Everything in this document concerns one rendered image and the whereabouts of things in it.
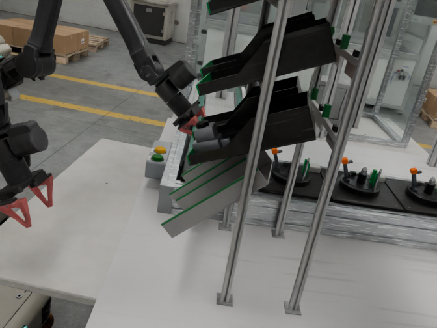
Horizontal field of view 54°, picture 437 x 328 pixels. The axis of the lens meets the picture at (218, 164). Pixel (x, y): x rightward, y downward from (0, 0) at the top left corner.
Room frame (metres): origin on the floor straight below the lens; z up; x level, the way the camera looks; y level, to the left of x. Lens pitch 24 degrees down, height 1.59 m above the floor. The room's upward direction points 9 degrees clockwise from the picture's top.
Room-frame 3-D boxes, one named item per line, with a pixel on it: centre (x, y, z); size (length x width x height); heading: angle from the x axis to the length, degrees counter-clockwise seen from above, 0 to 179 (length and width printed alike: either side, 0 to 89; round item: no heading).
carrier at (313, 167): (1.35, -0.26, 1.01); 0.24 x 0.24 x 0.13; 3
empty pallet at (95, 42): (7.51, 2.95, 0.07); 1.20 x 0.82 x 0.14; 92
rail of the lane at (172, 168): (1.61, 0.16, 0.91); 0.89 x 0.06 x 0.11; 3
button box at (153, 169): (1.41, 0.22, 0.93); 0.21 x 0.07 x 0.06; 3
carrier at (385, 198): (1.37, -0.50, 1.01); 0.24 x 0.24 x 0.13; 3
